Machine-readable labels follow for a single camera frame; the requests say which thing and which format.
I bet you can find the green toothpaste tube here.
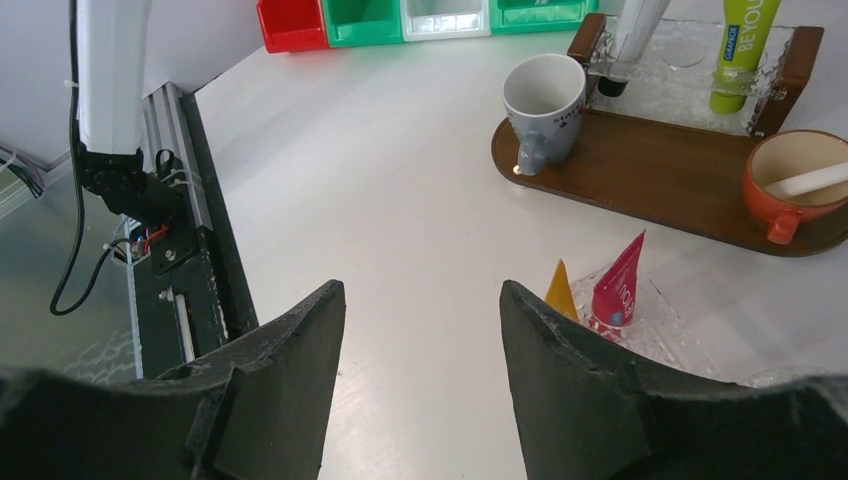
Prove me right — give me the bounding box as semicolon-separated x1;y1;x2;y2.
709;0;781;115

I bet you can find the clear acrylic organizer rack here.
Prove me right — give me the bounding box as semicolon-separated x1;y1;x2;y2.
568;13;825;138

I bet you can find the yellow toothpaste tube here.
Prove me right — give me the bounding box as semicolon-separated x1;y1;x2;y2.
544;259;580;323

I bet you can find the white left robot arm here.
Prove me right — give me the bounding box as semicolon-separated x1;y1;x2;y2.
70;1;183;226

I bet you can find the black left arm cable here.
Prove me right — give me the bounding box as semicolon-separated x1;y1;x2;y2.
49;0;134;317

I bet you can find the green toothbrush bin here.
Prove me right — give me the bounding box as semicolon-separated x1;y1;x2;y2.
489;0;600;35

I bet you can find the brown ceramic cup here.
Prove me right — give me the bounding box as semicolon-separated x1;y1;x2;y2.
742;129;847;245

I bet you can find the green bin with rack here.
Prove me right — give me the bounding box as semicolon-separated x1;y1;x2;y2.
322;0;404;48

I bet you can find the clear oval acrylic plate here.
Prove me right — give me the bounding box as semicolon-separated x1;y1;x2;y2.
739;365;831;388

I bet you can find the brown oval wooden tray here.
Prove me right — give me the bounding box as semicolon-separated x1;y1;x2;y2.
490;109;848;259

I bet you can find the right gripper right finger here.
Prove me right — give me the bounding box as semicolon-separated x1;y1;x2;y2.
500;280;847;479

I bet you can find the red cup bin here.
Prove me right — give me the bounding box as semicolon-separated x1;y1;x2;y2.
256;0;330;53

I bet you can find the white toothpaste bin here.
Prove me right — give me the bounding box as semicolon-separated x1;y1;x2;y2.
399;0;491;42

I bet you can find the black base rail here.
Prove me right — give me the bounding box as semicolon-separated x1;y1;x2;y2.
123;82;259;379

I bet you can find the clear rectangular acrylic plate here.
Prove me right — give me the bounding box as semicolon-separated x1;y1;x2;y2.
570;270;719;379

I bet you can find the pink toothpaste tube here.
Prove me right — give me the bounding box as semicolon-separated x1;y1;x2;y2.
591;230;646;328

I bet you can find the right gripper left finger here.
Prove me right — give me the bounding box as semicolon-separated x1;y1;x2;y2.
1;280;346;479

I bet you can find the grey handled white mug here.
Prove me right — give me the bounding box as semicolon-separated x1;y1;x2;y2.
502;53;587;176

